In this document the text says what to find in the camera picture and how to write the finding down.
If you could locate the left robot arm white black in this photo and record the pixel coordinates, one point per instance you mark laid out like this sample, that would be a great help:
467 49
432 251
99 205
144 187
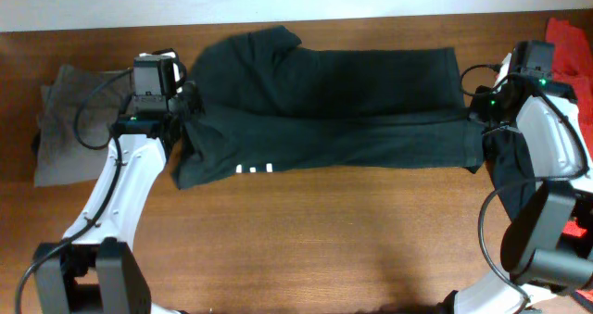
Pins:
92 268

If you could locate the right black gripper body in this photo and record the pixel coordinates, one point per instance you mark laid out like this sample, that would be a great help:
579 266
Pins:
485 110

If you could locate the folded grey shorts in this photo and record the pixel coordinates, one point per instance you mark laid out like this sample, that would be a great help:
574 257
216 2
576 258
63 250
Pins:
61 157

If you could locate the red t-shirt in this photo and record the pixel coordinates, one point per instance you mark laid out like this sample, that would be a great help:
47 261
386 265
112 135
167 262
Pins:
572 64

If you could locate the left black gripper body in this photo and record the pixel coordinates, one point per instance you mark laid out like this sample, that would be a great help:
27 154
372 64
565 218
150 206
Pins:
185 103

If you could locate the black garment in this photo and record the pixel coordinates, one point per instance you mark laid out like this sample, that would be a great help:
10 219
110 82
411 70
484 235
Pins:
508 160

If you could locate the dark green t-shirt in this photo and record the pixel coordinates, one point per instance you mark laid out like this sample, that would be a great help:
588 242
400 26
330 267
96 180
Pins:
268 103

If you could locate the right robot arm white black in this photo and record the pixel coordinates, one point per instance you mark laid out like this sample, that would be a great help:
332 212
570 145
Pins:
547 249

